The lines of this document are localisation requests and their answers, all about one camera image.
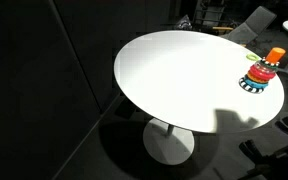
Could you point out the patterned black object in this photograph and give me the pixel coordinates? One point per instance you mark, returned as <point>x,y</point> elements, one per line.
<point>184,22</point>

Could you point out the wooden bar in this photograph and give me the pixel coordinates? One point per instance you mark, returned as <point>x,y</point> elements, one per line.
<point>222,28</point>

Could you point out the dark metal rack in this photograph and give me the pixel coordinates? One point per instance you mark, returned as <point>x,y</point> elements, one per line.
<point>214,13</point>

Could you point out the white table pedestal base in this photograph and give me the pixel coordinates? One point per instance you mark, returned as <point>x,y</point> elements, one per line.
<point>169,146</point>

